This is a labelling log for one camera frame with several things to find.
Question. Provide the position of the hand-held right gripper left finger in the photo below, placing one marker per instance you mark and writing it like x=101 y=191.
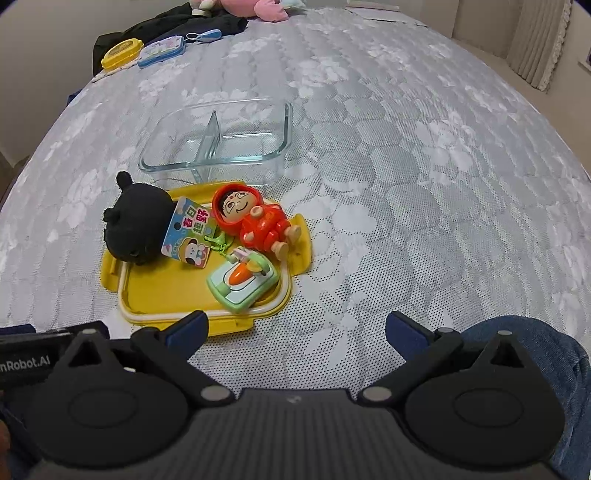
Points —
x=187 y=331

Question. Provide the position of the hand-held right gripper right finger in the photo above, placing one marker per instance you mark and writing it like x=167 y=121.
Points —
x=406 y=336

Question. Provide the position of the black plush toy with tag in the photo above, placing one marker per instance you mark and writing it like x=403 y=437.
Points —
x=136 y=221

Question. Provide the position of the red hooded doll figure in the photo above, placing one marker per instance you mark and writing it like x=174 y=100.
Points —
x=263 y=226

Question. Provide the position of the clear glass divided container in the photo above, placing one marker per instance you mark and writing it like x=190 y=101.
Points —
x=249 y=152

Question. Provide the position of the grey quilted mattress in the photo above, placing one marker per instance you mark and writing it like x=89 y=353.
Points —
x=415 y=184

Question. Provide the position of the person's right leg in jeans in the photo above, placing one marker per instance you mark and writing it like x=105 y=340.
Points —
x=568 y=369

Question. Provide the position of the blue cloth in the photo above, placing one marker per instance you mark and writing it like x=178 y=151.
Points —
x=74 y=95

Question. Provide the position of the blue printed tin case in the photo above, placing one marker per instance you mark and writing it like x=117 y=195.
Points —
x=159 y=50

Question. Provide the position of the small yellow lidded box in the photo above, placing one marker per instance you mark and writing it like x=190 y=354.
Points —
x=121 y=51

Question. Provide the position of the black cloth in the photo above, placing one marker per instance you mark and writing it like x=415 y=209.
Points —
x=161 y=23

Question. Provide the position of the beige curtain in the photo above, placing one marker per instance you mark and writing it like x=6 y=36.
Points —
x=535 y=41

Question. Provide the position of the white paper sheet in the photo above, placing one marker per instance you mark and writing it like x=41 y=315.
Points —
x=378 y=14

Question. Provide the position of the pink plush toy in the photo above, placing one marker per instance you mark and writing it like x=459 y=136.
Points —
x=272 y=9

